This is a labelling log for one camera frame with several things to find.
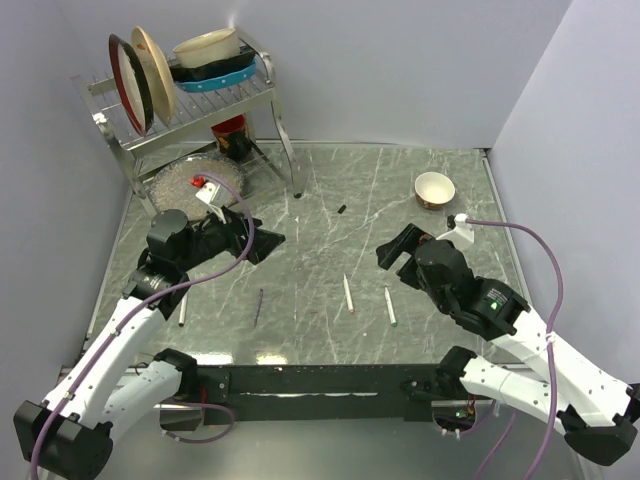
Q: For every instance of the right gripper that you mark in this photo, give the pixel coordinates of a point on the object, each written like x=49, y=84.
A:
x=406, y=241

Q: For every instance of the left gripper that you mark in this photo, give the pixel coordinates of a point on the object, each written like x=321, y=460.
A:
x=234, y=225

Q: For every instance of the green marker pen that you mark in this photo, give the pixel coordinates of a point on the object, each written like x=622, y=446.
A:
x=390, y=307

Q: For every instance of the pink marker pen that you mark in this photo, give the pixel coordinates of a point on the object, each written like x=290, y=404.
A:
x=348, y=294

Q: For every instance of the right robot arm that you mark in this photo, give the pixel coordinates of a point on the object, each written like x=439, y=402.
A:
x=593, y=411

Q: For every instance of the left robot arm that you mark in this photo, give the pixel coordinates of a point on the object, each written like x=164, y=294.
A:
x=72, y=431

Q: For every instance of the purple pen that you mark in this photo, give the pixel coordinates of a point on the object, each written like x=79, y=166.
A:
x=258, y=307

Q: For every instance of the black tipped white pen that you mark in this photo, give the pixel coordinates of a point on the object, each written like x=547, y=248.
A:
x=183, y=311

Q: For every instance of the small cream bowl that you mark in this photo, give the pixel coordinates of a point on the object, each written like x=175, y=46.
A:
x=433, y=190

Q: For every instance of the clear glass plate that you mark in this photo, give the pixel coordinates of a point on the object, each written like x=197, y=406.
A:
x=172, y=186

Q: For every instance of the red black cup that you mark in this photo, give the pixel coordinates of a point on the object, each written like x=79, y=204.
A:
x=233, y=138

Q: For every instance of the steel dish rack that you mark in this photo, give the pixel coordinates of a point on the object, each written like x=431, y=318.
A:
x=194, y=112

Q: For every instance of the black base bar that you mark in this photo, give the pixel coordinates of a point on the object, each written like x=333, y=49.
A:
x=328, y=392

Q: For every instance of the blue dotted dish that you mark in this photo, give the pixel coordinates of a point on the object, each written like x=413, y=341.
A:
x=217, y=83

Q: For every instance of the black tray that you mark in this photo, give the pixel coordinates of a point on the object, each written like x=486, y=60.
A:
x=213, y=69

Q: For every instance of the cream bowl on rack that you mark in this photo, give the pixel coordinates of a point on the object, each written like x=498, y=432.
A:
x=206, y=48

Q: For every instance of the beige plate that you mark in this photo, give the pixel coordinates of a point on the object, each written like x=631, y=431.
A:
x=158, y=75

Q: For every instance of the red black rimmed plate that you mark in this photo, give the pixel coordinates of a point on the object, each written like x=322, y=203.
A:
x=131, y=84

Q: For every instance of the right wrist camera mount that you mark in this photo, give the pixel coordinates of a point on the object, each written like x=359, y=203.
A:
x=460, y=234

